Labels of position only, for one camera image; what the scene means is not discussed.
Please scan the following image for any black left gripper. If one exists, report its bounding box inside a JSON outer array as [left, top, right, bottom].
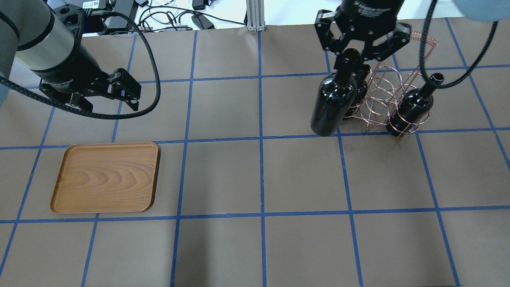
[[39, 48, 141, 112]]

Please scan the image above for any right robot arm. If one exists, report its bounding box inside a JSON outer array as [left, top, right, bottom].
[[314, 0, 509, 67]]

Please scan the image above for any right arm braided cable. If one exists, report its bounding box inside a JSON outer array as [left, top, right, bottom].
[[419, 0, 498, 89]]

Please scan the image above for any copper wire wine rack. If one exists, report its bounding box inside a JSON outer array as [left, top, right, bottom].
[[343, 31, 439, 140]]

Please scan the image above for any wooden tray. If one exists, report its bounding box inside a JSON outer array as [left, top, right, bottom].
[[49, 142, 160, 214]]

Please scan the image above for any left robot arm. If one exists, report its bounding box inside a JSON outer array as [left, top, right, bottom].
[[1, 0, 141, 112]]

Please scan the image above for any dark wine bottle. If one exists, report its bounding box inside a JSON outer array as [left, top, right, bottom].
[[343, 64, 371, 120], [311, 48, 360, 136], [385, 83, 436, 138]]

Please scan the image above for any dark wine bottle middle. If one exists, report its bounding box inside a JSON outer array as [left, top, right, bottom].
[[343, 64, 371, 120]]

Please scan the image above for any dark wine bottle back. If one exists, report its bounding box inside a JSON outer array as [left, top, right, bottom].
[[385, 83, 436, 138]]

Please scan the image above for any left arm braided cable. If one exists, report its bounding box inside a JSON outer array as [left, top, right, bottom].
[[0, 11, 161, 120]]

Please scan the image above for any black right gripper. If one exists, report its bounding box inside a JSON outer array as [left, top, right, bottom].
[[314, 0, 412, 68]]

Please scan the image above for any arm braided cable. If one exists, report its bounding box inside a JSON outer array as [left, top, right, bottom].
[[0, 11, 161, 120], [419, 0, 498, 89]]

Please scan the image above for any aluminium frame post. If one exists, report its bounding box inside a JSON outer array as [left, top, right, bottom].
[[246, 0, 267, 31]]

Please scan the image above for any dark wine bottle front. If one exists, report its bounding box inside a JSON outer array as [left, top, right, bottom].
[[311, 48, 360, 136]]

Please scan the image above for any black power adapter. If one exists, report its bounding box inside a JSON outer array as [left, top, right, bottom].
[[191, 14, 215, 30]]

